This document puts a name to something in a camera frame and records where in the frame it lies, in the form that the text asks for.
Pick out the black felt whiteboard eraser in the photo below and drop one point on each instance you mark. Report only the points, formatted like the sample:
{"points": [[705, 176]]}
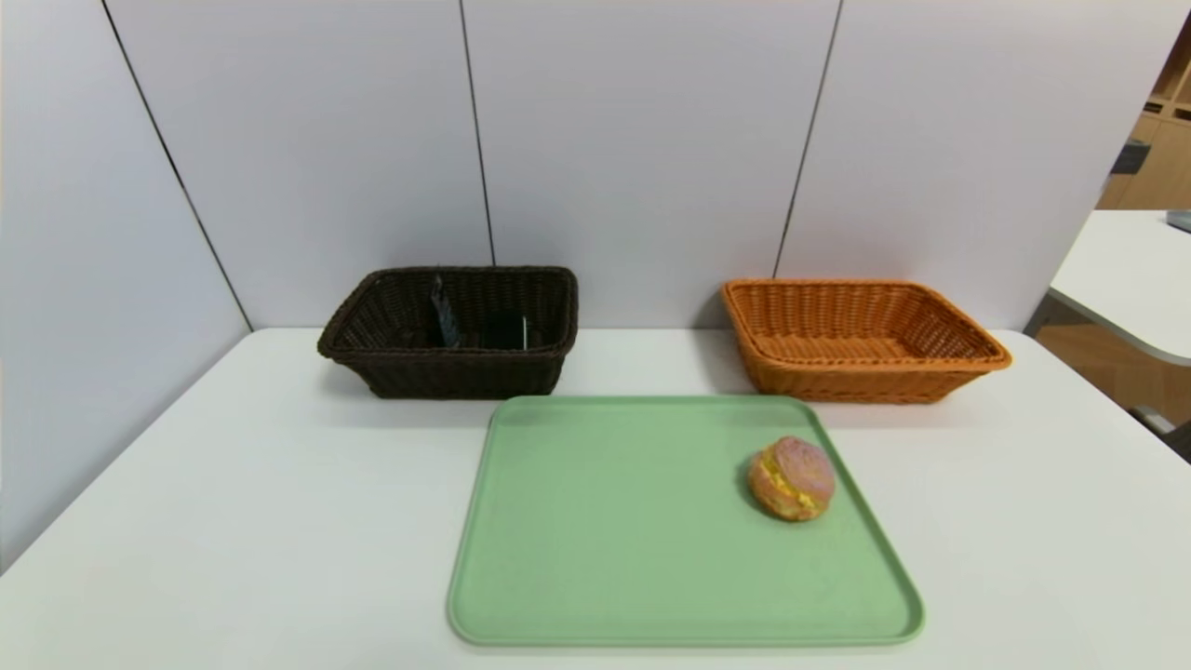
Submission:
{"points": [[507, 332]]}

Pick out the pink and yellow bread bun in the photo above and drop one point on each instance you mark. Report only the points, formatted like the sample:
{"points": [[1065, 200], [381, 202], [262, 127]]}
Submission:
{"points": [[791, 479]]}

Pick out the dark brown wicker basket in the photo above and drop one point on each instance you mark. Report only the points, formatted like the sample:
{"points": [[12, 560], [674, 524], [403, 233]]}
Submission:
{"points": [[447, 377]]}

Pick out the orange wicker basket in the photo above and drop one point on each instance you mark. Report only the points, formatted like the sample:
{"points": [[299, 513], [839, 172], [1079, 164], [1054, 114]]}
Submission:
{"points": [[837, 377]]}

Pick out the light green plastic tray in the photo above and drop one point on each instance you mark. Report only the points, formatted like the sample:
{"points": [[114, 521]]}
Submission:
{"points": [[605, 540]]}

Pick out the white side table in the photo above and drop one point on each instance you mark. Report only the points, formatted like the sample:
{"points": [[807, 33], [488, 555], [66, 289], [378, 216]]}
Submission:
{"points": [[1130, 274]]}

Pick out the grey side table foot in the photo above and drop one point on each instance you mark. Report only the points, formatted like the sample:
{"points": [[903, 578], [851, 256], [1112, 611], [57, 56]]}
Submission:
{"points": [[1154, 419]]}

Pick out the wooden shelf cabinet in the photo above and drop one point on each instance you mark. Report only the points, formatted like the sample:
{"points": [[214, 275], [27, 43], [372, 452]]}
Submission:
{"points": [[1163, 158]]}

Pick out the grey item on side table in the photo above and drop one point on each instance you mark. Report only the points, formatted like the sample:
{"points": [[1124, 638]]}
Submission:
{"points": [[1181, 221]]}

